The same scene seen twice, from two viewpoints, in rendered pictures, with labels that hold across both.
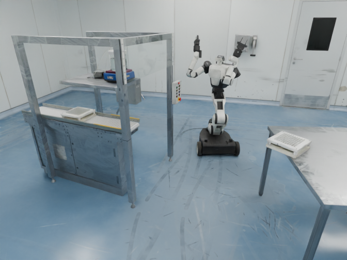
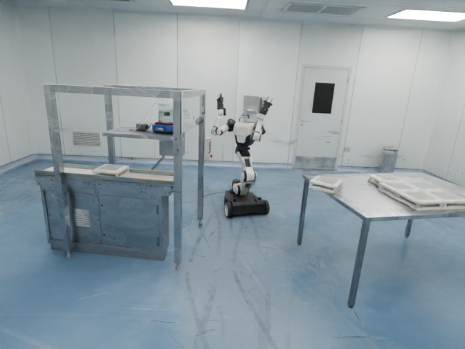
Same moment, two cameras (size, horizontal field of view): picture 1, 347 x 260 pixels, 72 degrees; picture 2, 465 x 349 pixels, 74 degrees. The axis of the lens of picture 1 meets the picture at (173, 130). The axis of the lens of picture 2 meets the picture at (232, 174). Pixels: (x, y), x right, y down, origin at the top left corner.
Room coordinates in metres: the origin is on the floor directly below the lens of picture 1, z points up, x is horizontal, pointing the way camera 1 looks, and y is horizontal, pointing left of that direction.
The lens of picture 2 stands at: (-0.66, 0.71, 1.71)
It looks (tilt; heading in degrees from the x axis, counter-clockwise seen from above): 17 degrees down; 343
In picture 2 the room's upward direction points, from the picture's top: 3 degrees clockwise
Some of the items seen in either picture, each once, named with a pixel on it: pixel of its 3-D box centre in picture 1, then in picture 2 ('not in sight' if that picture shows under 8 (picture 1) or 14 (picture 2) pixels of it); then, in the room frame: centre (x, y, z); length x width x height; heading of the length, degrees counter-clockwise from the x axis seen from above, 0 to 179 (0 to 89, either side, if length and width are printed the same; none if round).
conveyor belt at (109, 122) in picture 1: (77, 119); (108, 177); (2.35, 1.01, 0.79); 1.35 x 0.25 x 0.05; 67
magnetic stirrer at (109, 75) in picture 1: (120, 75); (167, 127); (2.17, 0.48, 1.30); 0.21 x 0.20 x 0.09; 157
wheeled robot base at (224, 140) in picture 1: (215, 134); (241, 195); (3.21, -0.62, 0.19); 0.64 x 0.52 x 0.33; 1
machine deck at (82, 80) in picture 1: (100, 81); (145, 133); (2.19, 0.67, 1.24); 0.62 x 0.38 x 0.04; 67
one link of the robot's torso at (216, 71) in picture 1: (221, 74); (245, 132); (3.27, -0.65, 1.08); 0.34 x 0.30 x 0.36; 45
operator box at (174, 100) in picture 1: (176, 92); (207, 148); (2.83, -0.03, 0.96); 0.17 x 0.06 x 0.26; 157
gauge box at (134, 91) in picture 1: (128, 91); (171, 144); (2.24, 0.43, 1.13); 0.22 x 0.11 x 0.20; 67
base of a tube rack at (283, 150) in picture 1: (287, 146); (326, 186); (1.69, -0.92, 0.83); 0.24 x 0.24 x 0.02; 40
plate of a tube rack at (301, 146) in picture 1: (289, 140); (326, 181); (1.69, -0.92, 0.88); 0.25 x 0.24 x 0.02; 130
